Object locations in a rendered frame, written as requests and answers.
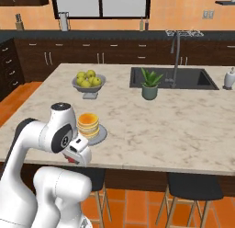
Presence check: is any dark drawer unit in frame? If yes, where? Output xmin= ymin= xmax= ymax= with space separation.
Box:
xmin=0 ymin=38 xmax=26 ymax=102

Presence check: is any wire dish rack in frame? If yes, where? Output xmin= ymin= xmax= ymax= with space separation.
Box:
xmin=164 ymin=28 xmax=204 ymax=38

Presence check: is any black stool with wooden legs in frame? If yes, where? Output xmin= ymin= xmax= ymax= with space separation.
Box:
xmin=154 ymin=172 xmax=224 ymax=228
xmin=82 ymin=168 xmax=113 ymax=228

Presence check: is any knife block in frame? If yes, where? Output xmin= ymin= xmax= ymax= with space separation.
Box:
xmin=14 ymin=13 xmax=25 ymax=31

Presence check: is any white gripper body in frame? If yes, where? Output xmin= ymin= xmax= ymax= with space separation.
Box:
xmin=62 ymin=143 xmax=93 ymax=167

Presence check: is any dark wooden cupboard run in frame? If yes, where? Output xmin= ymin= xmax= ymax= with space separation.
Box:
xmin=13 ymin=38 xmax=235 ymax=83

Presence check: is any dark wall shelf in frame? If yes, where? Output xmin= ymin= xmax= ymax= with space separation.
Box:
xmin=214 ymin=0 xmax=235 ymax=6

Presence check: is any black sink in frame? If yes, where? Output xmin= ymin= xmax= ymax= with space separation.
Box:
xmin=129 ymin=66 xmax=220 ymax=91

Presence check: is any stack of pancakes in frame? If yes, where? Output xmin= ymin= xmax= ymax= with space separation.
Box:
xmin=76 ymin=112 xmax=101 ymax=140

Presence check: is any black framed window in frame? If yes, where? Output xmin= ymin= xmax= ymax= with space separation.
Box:
xmin=50 ymin=0 xmax=152 ymax=20

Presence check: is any grey plate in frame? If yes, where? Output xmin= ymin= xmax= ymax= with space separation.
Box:
xmin=78 ymin=123 xmax=108 ymax=146

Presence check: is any grey fruit bowl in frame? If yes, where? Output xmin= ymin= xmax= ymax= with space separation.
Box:
xmin=71 ymin=73 xmax=107 ymax=100

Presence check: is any wall socket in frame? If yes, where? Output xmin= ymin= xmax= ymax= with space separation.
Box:
xmin=202 ymin=9 xmax=216 ymax=20

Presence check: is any grey tap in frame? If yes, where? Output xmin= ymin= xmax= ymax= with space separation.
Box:
xmin=169 ymin=31 xmax=183 ymax=89

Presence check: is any green potted plant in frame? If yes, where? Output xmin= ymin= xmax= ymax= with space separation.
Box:
xmin=140 ymin=67 xmax=164 ymax=101

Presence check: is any white soap dispenser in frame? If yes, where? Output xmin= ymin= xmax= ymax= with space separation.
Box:
xmin=222 ymin=66 xmax=235 ymax=91

